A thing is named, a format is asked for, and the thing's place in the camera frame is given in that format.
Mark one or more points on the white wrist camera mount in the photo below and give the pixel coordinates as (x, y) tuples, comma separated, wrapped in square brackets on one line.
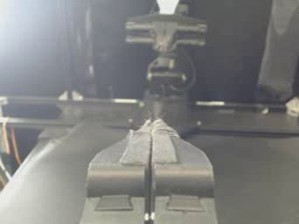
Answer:
[(168, 6)]

